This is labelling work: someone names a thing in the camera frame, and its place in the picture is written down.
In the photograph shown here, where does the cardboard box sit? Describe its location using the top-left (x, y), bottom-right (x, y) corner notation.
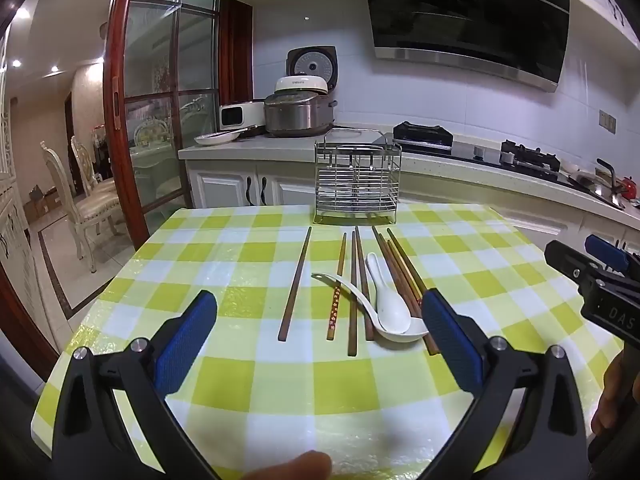
top-left (29, 186), bottom-right (57, 213)

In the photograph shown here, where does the black glass cooktop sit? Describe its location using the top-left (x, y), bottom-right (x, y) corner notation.
top-left (382, 130), bottom-right (596, 191)

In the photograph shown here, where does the person's left hand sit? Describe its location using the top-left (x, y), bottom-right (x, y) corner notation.
top-left (244, 451), bottom-right (333, 480)

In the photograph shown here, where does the white kitchen counter cabinet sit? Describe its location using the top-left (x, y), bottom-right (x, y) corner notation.
top-left (178, 125), bottom-right (640, 271)

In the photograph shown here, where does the white round lid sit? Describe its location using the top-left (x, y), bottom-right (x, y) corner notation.
top-left (274, 75), bottom-right (331, 97)

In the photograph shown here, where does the white box appliance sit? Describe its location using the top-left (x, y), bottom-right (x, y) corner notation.
top-left (218, 101), bottom-right (266, 132)

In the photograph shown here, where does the green checked tablecloth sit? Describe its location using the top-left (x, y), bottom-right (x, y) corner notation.
top-left (30, 202), bottom-right (626, 480)

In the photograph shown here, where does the silver rice cooker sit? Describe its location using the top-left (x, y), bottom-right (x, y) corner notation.
top-left (264, 46), bottom-right (339, 138)

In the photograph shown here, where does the black range hood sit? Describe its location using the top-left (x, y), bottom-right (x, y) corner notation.
top-left (360, 0), bottom-right (573, 93)

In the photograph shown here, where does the white plate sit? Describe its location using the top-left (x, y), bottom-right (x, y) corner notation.
top-left (194, 130), bottom-right (243, 146)

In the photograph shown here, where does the person's right hand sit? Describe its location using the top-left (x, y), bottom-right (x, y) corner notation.
top-left (591, 347), bottom-right (640, 436)

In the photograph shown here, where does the dark red wooden panel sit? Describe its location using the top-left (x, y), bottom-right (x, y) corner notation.
top-left (218, 0), bottom-right (253, 106)

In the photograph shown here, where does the white ceramic spoon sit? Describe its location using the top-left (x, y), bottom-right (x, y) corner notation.
top-left (366, 252), bottom-right (412, 334)
top-left (311, 272), bottom-right (432, 344)

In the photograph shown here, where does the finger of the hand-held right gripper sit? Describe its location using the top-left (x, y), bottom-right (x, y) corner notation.
top-left (586, 234), bottom-right (640, 273)
top-left (545, 240), bottom-right (599, 287)

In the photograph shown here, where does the pan on counter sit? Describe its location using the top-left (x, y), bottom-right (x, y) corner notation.
top-left (567, 169), bottom-right (627, 210)

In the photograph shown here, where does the metal wire utensil rack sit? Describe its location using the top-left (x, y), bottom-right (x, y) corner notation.
top-left (313, 141), bottom-right (402, 226)

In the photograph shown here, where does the red framed glass door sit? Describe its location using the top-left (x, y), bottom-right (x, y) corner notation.
top-left (102, 0), bottom-right (223, 251)

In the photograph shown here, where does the black gas burner grate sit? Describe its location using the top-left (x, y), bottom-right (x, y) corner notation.
top-left (392, 121), bottom-right (454, 147)
top-left (500, 140), bottom-right (562, 173)

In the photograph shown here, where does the white ornate dining chair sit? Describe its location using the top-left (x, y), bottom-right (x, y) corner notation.
top-left (70, 135), bottom-right (118, 196)
top-left (41, 145), bottom-right (123, 273)

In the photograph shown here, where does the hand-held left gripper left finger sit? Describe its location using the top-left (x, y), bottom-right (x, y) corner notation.
top-left (52, 290), bottom-right (221, 480)

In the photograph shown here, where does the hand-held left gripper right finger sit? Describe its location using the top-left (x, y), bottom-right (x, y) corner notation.
top-left (420, 287), bottom-right (588, 480)

